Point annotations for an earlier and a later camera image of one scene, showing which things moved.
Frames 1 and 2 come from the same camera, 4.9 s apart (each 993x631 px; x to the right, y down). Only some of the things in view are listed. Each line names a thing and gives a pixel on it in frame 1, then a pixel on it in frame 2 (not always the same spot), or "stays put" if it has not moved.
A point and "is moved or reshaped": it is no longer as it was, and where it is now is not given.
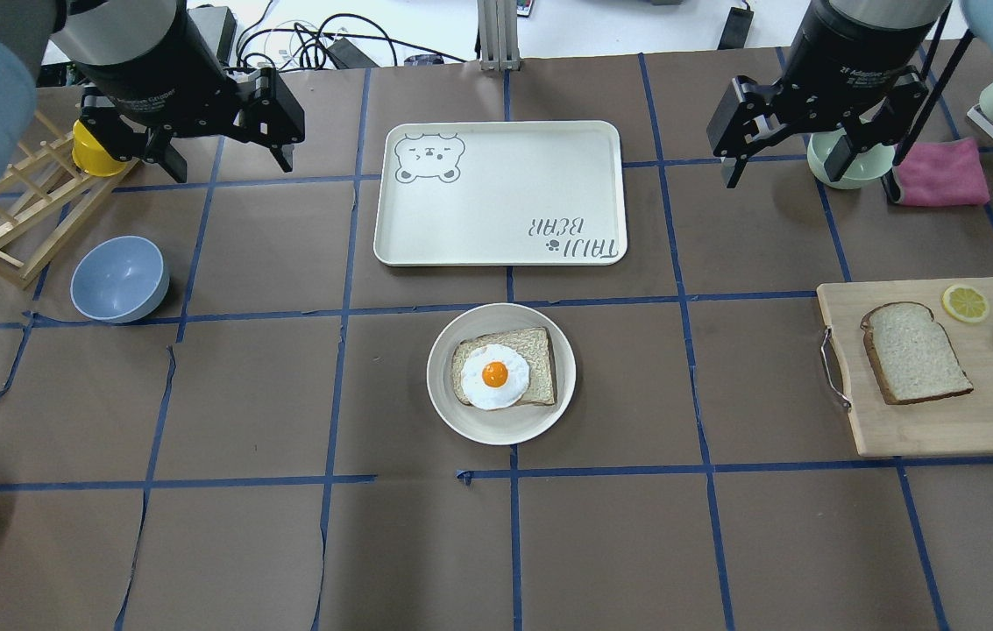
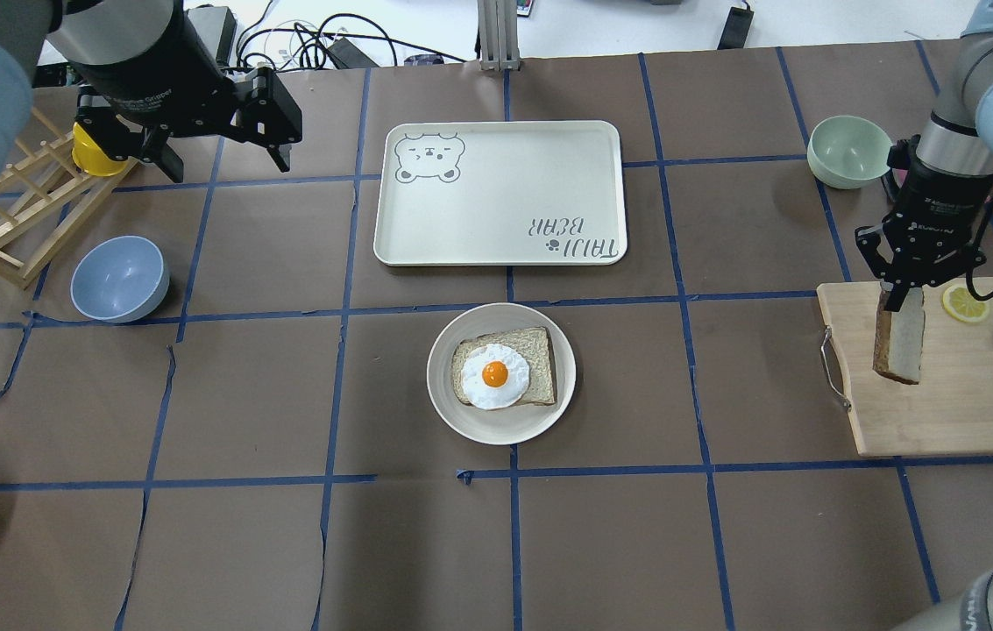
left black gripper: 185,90 stays put
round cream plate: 501,373 stays put
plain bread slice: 913,356 is moved or reshaped
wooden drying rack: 14,227 stays put
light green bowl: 867,167 stays put
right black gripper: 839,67 -> 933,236
